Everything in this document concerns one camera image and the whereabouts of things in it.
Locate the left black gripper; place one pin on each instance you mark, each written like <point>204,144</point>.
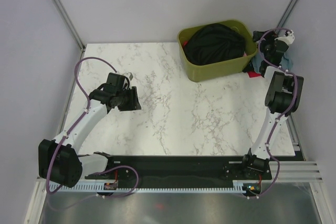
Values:
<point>134,104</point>

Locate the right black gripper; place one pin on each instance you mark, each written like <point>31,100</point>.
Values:
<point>268,36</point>

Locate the blue-grey t shirt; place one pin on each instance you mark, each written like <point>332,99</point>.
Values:
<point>286,62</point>

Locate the red t shirt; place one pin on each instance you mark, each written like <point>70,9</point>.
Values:
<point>253,74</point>

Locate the olive green plastic bin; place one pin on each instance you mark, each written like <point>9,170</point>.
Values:
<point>201,73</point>

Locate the black t shirt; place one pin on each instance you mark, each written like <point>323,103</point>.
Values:
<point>253,66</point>

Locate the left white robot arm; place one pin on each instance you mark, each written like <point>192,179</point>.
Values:
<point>59,160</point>

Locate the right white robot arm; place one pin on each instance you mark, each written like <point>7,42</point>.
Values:
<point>282,98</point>

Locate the black clothes in bin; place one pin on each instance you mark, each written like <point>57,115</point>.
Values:
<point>214,43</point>

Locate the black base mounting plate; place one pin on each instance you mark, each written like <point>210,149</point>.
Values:
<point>178,172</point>

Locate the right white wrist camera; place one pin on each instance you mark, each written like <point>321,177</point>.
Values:
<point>288,37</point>

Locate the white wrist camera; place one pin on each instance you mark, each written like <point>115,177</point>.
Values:
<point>129,75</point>
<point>288,37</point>

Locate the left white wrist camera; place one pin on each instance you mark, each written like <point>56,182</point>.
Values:
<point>129,75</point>

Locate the front aluminium rail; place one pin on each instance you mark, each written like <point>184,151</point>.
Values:
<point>284,170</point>

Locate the left aluminium frame post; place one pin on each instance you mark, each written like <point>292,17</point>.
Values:
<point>69,24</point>

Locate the white slotted cable duct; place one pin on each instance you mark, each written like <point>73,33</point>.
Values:
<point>107,188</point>

